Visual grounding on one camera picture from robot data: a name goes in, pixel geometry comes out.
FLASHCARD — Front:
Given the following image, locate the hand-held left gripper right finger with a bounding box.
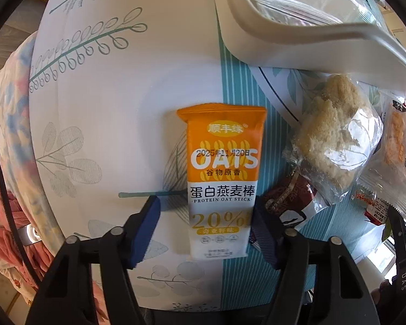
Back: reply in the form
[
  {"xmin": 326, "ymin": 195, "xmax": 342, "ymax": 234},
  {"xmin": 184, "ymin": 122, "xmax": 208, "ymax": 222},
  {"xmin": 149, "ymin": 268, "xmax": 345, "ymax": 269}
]
[{"xmin": 251, "ymin": 206, "xmax": 384, "ymax": 325}]

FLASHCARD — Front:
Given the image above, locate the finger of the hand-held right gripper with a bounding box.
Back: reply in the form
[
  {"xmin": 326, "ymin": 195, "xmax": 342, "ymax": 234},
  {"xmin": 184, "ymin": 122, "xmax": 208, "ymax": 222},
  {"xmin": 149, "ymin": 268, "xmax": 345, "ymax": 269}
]
[{"xmin": 386, "ymin": 206, "xmax": 406, "ymax": 298}]

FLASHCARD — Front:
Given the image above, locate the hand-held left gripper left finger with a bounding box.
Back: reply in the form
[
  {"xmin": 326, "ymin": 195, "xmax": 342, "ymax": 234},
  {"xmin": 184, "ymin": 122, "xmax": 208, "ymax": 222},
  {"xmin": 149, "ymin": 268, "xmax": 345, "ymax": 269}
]
[{"xmin": 25, "ymin": 194, "xmax": 162, "ymax": 325}]

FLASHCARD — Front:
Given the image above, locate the orange oat stick packet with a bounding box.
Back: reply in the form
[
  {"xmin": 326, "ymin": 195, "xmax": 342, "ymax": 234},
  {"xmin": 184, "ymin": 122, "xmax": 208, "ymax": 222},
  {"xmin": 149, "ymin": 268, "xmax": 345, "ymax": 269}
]
[{"xmin": 176, "ymin": 106, "xmax": 268, "ymax": 261}]

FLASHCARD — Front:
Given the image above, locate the white plastic bin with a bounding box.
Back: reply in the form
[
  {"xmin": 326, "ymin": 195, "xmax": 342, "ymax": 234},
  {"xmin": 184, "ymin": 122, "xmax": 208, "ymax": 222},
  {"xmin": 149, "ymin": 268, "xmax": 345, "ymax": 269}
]
[{"xmin": 208, "ymin": 0, "xmax": 406, "ymax": 104}]

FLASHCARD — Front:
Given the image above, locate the person's right hand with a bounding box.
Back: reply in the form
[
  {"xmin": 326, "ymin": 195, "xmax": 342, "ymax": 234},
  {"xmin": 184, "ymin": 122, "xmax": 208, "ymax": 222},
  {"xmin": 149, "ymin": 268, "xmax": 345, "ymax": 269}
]
[{"xmin": 372, "ymin": 279, "xmax": 398, "ymax": 308}]

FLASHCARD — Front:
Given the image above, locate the dark brown snack packet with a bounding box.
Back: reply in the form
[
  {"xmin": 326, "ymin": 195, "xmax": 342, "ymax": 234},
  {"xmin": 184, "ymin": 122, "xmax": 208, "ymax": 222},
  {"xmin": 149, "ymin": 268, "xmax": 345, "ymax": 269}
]
[{"xmin": 248, "ymin": 169, "xmax": 320, "ymax": 248}]

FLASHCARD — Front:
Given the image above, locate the leaf printed tablecloth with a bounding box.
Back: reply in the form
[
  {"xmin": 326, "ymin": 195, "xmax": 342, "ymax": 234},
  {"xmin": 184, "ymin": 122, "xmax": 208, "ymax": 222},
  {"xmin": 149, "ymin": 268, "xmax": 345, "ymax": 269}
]
[{"xmin": 29, "ymin": 0, "xmax": 406, "ymax": 312}]

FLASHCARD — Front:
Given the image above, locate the orange white noodle packet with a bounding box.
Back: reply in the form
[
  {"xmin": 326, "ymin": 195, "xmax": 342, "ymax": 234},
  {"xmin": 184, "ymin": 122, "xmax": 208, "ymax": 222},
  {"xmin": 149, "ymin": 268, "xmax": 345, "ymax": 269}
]
[{"xmin": 353, "ymin": 90, "xmax": 406, "ymax": 227}]

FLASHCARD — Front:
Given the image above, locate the beige crumbly cake packet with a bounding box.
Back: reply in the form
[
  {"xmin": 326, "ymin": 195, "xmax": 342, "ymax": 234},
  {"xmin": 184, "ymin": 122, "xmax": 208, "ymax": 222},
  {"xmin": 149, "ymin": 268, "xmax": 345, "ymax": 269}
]
[{"xmin": 282, "ymin": 74, "xmax": 384, "ymax": 205}]

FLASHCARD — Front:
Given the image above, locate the floral blanket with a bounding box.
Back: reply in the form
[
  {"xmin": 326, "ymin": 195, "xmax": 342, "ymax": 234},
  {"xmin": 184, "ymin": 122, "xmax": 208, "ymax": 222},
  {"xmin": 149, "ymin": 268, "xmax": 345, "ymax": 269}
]
[{"xmin": 0, "ymin": 32, "xmax": 71, "ymax": 312}]

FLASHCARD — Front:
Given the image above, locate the black cable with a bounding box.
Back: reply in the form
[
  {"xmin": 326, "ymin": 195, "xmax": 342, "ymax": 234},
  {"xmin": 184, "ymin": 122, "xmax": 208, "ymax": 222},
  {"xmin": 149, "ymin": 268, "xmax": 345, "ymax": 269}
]
[{"xmin": 0, "ymin": 140, "xmax": 39, "ymax": 280}]

